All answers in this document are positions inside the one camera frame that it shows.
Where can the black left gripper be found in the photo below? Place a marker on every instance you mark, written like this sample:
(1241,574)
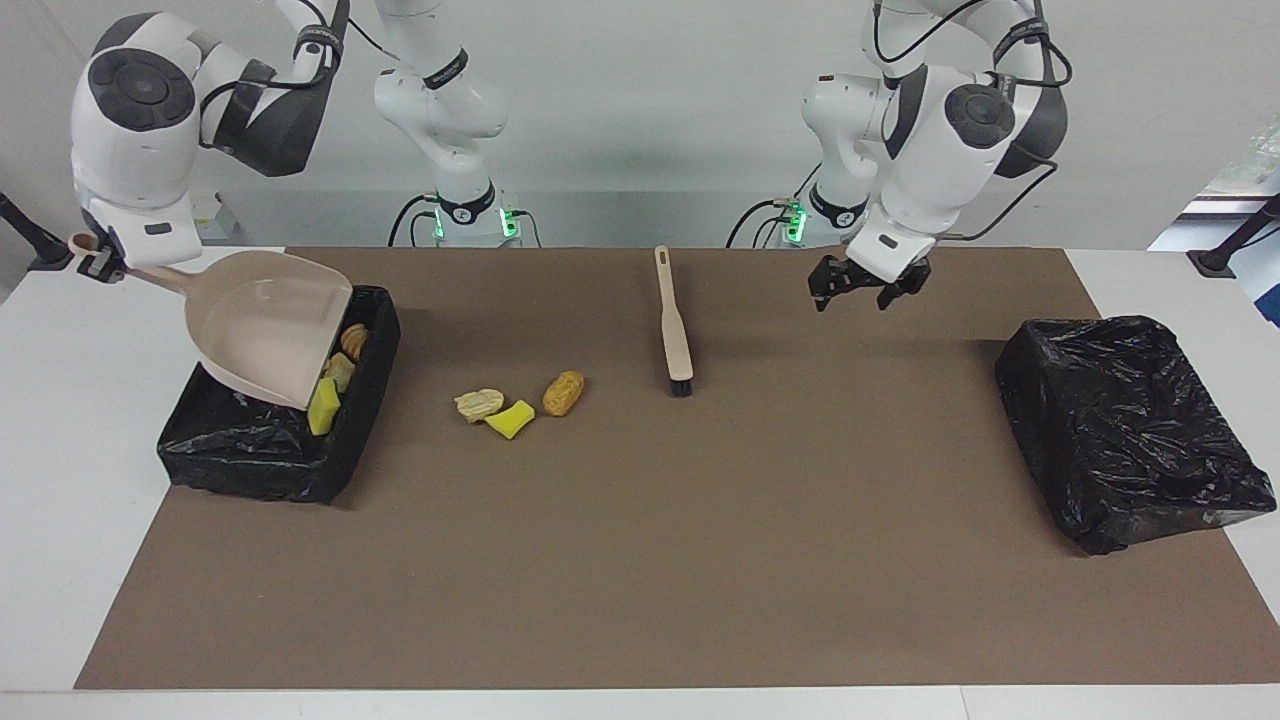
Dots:
(838,270)

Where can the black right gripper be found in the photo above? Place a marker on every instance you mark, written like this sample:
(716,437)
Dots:
(100,265)

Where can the beige plastic dustpan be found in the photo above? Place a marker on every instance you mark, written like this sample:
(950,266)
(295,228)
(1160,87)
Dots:
(270,320)

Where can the beige brush with black bristles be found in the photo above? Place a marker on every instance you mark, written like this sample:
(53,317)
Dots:
(675,340)

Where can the cream sponge scrap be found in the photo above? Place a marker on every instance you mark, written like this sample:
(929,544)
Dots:
(479,404)
(340,372)

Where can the orange striped sponge scrap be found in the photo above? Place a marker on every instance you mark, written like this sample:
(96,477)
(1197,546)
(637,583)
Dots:
(354,341)

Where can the green and yellow sponge piece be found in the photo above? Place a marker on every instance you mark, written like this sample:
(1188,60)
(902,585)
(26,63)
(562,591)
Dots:
(323,410)

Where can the brown oval sponge lump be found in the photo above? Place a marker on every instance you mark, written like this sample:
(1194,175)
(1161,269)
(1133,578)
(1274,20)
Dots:
(563,394)

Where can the small yellow sponge piece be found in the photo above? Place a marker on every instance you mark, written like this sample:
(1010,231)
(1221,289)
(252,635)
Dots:
(510,419)

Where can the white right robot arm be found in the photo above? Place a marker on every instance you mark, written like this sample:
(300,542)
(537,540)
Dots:
(135,170)

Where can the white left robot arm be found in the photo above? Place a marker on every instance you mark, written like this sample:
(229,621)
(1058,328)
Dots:
(930,170)

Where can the bin lined with black bag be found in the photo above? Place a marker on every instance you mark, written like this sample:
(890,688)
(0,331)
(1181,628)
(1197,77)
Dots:
(1120,430)
(250,450)

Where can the black clamp stand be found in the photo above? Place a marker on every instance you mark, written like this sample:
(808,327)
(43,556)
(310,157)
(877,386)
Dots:
(1215,262)
(40,245)

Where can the brown table mat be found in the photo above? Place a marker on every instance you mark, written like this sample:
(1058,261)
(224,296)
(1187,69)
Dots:
(640,560)

